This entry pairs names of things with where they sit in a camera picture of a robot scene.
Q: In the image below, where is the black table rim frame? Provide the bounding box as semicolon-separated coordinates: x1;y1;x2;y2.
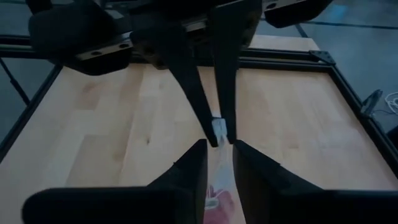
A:
0;33;398;179

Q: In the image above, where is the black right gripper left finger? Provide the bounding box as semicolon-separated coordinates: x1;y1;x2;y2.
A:
21;138;208;224

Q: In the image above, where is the white cable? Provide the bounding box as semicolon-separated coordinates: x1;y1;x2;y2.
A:
384;91;398;115

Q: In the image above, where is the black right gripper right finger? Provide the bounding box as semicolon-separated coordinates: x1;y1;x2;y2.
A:
232;139;398;224

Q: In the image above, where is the clear plastic zip bag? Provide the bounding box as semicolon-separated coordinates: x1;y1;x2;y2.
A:
203;116;241;224

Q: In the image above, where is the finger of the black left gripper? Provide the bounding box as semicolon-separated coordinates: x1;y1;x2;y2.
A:
28;8;219;148
208;0;334;145

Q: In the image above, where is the small black rim bracket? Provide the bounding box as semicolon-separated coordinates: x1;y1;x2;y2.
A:
359;89;384;117

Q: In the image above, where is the pink bandage roll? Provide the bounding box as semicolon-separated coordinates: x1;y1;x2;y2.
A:
203;185;236;224

